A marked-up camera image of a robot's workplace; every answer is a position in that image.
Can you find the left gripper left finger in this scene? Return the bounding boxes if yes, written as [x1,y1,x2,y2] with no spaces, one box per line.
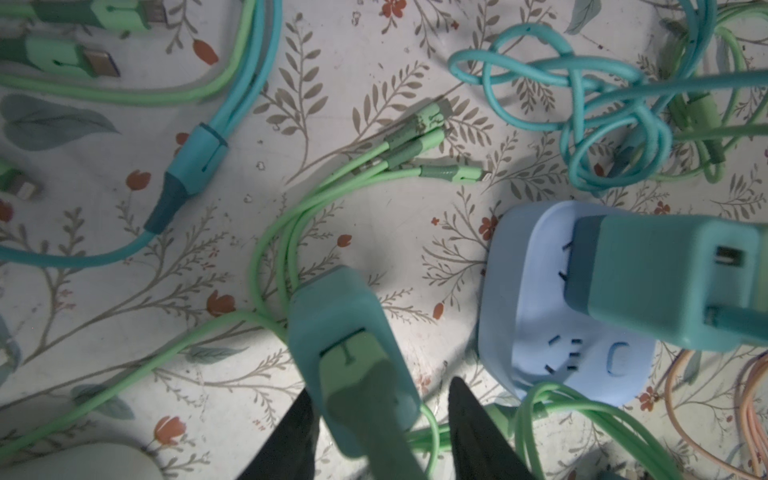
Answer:
[238,389,320,480]

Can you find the blue power strip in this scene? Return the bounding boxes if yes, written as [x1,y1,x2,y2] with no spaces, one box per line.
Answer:
[477,200,656,406]

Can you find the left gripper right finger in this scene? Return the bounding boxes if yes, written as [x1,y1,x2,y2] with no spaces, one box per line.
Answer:
[448,377,534,480]

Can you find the teal charger plug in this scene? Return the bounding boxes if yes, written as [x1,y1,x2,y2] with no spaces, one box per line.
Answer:
[287,266,421,458]
[565,214,767,352]

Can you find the green cable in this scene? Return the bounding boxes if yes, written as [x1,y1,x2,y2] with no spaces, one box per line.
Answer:
[0,98,685,480]

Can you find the pink cable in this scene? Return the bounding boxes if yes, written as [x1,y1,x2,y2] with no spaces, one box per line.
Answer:
[662,347,768,475]

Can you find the teal cable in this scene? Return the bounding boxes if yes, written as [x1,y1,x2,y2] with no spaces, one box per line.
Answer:
[446,0,768,193]

